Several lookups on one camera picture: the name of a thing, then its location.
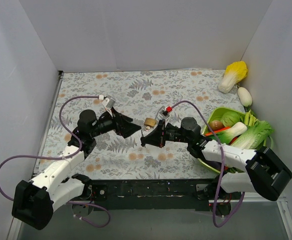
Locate brown kiwi potato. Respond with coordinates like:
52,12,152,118
209,120,224,132

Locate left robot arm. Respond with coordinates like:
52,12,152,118
12,108,141,230

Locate orange carrot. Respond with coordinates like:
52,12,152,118
204,127,230,137

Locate brass padlock silver shackle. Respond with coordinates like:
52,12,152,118
144,111,162,128

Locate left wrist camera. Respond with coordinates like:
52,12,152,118
98,95,116,115

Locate green leafy lettuce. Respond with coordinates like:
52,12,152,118
231,110,274,150

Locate white radish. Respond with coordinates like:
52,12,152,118
237,87,252,107

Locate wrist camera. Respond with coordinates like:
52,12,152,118
157,106,173,123
98,95,116,115

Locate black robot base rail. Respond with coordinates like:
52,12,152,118
72,178,233,213

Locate purple cable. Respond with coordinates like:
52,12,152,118
170,100,245,228
0,96,111,228

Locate black headed key set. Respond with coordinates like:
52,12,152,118
140,134,146,147

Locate green plastic basket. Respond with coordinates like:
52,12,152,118
196,106,266,175

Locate white bok choy stalk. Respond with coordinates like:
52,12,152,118
222,122,247,142

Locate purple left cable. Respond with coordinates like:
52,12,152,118
0,96,111,228

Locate green round cabbage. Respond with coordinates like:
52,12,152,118
220,111,241,127

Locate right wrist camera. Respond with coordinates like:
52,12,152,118
157,106,173,123

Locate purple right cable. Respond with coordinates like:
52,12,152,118
170,100,245,228

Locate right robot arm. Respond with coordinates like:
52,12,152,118
141,117,292,201

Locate yellow white napa cabbage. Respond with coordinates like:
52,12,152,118
218,61,248,93

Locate floral table mat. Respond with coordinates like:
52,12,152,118
36,69,244,180

